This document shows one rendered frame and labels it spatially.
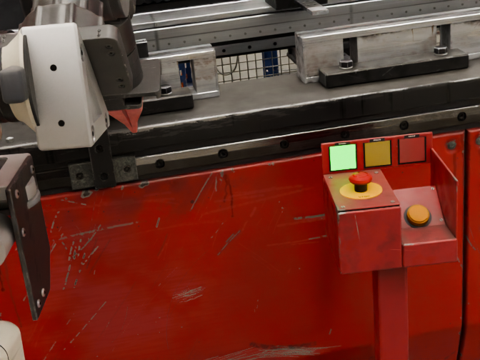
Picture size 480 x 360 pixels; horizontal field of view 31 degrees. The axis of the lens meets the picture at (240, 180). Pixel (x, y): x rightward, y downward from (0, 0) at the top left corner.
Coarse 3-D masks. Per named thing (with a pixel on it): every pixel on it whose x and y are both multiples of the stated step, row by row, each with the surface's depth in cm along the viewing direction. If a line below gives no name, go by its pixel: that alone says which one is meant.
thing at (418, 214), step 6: (408, 210) 149; (414, 210) 148; (420, 210) 148; (426, 210) 148; (408, 216) 148; (414, 216) 148; (420, 216) 148; (426, 216) 148; (414, 222) 147; (420, 222) 147; (426, 222) 148
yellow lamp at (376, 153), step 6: (366, 144) 152; (372, 144) 152; (378, 144) 152; (384, 144) 152; (366, 150) 152; (372, 150) 152; (378, 150) 152; (384, 150) 152; (366, 156) 153; (372, 156) 153; (378, 156) 153; (384, 156) 153; (366, 162) 153; (372, 162) 153; (378, 162) 153; (384, 162) 153; (390, 162) 153
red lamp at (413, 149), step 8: (400, 144) 152; (408, 144) 152; (416, 144) 152; (400, 152) 153; (408, 152) 153; (416, 152) 153; (424, 152) 153; (400, 160) 153; (408, 160) 153; (416, 160) 153; (424, 160) 154
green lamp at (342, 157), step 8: (352, 144) 152; (336, 152) 152; (344, 152) 152; (352, 152) 152; (336, 160) 152; (344, 160) 153; (352, 160) 153; (336, 168) 153; (344, 168) 153; (352, 168) 153
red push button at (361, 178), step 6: (354, 174) 145; (360, 174) 145; (366, 174) 145; (354, 180) 144; (360, 180) 143; (366, 180) 143; (354, 186) 146; (360, 186) 145; (366, 186) 145; (360, 192) 145
